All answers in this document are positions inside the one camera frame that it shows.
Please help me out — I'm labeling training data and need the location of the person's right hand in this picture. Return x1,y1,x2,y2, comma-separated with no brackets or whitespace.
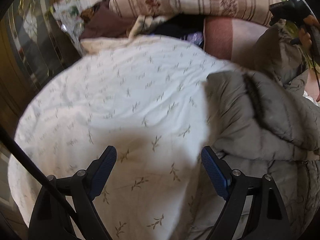
299,15,320,48

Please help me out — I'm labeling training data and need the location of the pink bed blanket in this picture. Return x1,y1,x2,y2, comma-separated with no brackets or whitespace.
203,16,268,69

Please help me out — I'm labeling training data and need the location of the dark maroon garment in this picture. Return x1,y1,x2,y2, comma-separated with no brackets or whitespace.
79,0,136,41

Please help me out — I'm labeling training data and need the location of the dark wooden glass cabinet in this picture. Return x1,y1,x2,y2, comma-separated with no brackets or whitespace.
1,0,80,137

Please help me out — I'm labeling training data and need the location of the floral white cloth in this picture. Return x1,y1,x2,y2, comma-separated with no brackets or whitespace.
50,0,85,56

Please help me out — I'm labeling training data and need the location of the grey quilted down jacket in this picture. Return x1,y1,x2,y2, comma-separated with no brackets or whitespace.
205,23,319,238

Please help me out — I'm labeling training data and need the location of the white leaf-print duvet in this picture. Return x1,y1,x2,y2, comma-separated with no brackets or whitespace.
15,36,237,239

